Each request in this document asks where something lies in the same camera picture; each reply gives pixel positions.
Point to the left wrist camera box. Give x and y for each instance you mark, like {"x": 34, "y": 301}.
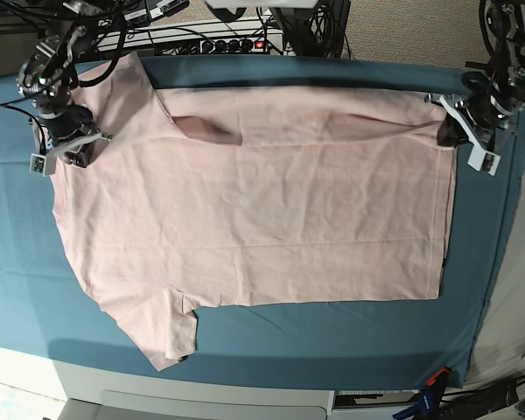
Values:
{"x": 482, "y": 160}

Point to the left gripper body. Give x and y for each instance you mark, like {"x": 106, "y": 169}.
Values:
{"x": 489, "y": 115}

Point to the teal table cloth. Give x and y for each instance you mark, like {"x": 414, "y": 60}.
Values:
{"x": 344, "y": 345}

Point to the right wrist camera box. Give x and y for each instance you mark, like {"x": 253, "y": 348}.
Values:
{"x": 43, "y": 164}

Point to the white cabinet under table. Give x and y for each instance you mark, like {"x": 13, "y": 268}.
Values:
{"x": 189, "y": 399}

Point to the orange blue clamp bottom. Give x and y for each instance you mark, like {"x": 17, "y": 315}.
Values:
{"x": 429, "y": 398}

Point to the pink T-shirt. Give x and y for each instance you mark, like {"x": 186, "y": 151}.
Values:
{"x": 251, "y": 196}

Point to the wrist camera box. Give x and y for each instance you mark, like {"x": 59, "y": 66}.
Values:
{"x": 43, "y": 164}
{"x": 482, "y": 160}

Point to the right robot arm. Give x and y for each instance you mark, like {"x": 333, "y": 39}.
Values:
{"x": 49, "y": 75}

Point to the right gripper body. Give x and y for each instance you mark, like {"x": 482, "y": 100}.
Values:
{"x": 65, "y": 129}

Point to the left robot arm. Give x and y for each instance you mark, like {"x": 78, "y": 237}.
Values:
{"x": 497, "y": 87}

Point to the white power strip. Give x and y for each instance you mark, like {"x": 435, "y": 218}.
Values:
{"x": 183, "y": 41}

